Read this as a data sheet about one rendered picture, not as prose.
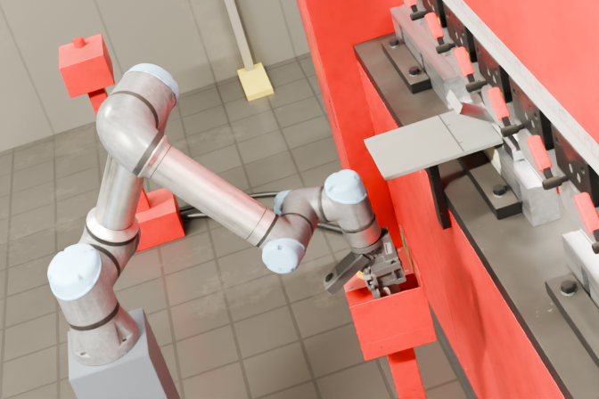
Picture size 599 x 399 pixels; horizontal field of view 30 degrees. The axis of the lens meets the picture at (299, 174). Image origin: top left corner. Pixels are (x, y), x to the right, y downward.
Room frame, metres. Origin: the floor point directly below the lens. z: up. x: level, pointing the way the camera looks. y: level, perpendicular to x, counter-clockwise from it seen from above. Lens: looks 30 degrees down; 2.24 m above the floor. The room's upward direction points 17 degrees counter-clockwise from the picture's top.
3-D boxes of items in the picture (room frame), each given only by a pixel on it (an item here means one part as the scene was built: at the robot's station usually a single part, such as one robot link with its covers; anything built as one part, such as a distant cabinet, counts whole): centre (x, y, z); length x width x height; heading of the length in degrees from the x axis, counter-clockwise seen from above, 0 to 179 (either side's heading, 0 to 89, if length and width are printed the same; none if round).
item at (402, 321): (1.94, -0.10, 0.75); 0.20 x 0.16 x 0.18; 179
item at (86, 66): (3.69, 0.61, 0.41); 0.25 x 0.20 x 0.83; 93
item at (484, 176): (2.05, -0.39, 0.89); 0.30 x 0.05 x 0.03; 3
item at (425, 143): (2.08, -0.30, 1.00); 0.26 x 0.18 x 0.01; 93
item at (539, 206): (2.04, -0.45, 0.92); 0.39 x 0.06 x 0.10; 3
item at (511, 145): (2.05, -0.45, 0.98); 0.20 x 0.03 x 0.03; 3
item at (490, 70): (1.92, -0.45, 1.18); 0.15 x 0.09 x 0.17; 3
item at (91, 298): (2.02, 0.51, 0.94); 0.13 x 0.12 x 0.14; 156
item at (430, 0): (2.32, -0.43, 1.18); 0.15 x 0.09 x 0.17; 3
